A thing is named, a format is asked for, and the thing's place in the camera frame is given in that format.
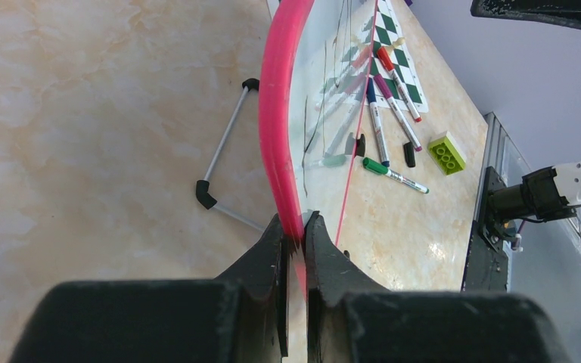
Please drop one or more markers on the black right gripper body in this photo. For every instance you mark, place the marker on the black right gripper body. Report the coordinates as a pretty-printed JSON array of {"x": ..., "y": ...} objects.
[{"x": 566, "y": 13}]

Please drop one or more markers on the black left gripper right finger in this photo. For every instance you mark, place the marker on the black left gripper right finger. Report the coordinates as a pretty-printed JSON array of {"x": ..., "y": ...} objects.
[{"x": 353, "y": 318}]

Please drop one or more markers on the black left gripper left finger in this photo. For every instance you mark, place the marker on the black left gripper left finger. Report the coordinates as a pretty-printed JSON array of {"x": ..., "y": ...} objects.
[{"x": 238, "y": 316}]

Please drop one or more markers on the black marker cap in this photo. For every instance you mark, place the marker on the black marker cap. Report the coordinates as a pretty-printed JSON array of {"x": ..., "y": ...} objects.
[{"x": 409, "y": 154}]

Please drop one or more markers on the pink framed whiteboard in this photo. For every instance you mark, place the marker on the pink framed whiteboard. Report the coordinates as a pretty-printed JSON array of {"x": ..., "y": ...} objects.
[{"x": 308, "y": 160}]

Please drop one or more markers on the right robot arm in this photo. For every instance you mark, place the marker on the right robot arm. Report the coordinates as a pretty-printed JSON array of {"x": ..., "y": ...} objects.
[{"x": 553, "y": 192}]

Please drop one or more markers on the green capped marker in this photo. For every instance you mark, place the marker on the green capped marker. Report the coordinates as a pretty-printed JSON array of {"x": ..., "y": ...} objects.
[{"x": 379, "y": 169}]

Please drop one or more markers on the green white lego block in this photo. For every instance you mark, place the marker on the green white lego block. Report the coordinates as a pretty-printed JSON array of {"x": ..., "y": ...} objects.
[{"x": 446, "y": 153}]

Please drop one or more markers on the cream chess pawn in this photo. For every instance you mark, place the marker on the cream chess pawn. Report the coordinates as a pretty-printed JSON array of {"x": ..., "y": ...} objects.
[{"x": 396, "y": 44}]

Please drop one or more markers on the green white chessboard mat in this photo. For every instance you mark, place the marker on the green white chessboard mat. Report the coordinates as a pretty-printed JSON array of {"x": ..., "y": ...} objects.
[{"x": 396, "y": 60}]

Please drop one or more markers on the red capped marker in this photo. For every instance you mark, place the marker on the red capped marker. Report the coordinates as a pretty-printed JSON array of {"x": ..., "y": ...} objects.
[{"x": 383, "y": 56}]

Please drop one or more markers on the purple capped marker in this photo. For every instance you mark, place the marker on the purple capped marker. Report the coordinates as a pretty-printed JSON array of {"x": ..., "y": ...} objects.
[{"x": 408, "y": 130}]

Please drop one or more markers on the blue capped marker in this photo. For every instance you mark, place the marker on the blue capped marker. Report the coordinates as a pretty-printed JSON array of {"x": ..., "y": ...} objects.
[{"x": 377, "y": 125}]

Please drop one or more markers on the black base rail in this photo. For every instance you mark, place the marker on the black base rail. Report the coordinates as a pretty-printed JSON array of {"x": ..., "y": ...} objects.
[{"x": 486, "y": 264}]

